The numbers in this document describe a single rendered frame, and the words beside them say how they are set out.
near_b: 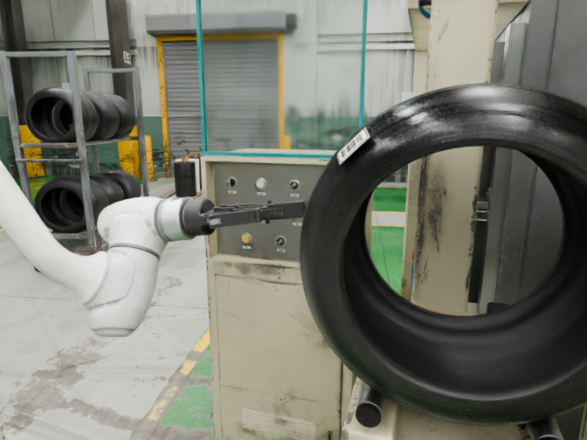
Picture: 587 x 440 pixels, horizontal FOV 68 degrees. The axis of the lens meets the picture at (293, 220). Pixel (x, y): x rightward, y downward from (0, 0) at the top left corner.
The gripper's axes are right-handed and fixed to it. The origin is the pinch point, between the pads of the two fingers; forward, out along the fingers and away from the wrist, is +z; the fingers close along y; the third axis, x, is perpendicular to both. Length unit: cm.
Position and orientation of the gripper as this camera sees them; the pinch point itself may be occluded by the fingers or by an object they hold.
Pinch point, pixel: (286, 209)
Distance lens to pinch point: 81.9
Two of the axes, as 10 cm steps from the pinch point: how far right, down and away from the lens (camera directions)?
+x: 1.3, 9.7, 1.9
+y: 2.9, -2.2, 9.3
